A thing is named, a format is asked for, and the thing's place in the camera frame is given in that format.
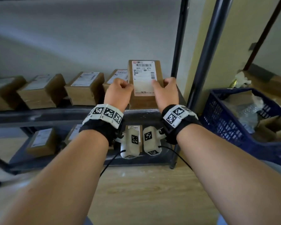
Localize person's left hand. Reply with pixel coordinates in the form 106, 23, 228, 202
104, 78, 134, 113

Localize person's right hand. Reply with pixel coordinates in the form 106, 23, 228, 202
151, 77, 180, 112

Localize brown cardboard box white label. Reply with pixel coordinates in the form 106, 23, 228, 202
128, 59, 164, 110

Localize dark metal shelf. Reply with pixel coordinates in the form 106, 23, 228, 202
0, 0, 234, 188

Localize group of brown cardboard boxes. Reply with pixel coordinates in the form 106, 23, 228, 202
0, 69, 143, 157

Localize person's right forearm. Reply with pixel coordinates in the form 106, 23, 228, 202
177, 125, 281, 225

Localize person's left forearm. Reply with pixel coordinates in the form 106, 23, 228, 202
0, 130, 109, 225

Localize flat brown cardboard box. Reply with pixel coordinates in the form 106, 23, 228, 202
243, 70, 281, 102

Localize open brown cardboard box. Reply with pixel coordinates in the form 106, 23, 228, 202
255, 115, 281, 142

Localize person's blue jeans leg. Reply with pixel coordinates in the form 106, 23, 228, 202
216, 160, 281, 225

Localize black marker wristband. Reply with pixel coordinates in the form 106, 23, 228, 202
79, 104, 125, 147
161, 104, 203, 145

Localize white marker cube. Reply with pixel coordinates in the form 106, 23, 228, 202
143, 126, 167, 157

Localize blue plastic crate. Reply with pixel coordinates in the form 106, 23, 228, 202
200, 87, 281, 167

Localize crumpled white paper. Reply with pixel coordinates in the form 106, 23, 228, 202
229, 71, 252, 89

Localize clear bubble wrap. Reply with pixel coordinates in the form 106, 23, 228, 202
236, 95, 265, 134

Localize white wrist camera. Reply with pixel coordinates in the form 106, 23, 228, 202
116, 127, 142, 159

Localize black camera cable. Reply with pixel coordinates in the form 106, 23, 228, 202
158, 145, 194, 171
100, 150, 126, 177

